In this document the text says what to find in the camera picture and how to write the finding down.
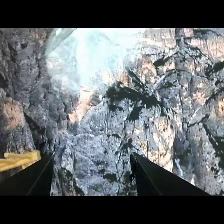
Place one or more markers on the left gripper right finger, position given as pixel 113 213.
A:
pixel 156 181

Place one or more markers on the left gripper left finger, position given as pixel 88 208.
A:
pixel 30 180

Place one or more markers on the yellow clothes hanger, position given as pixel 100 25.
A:
pixel 20 160

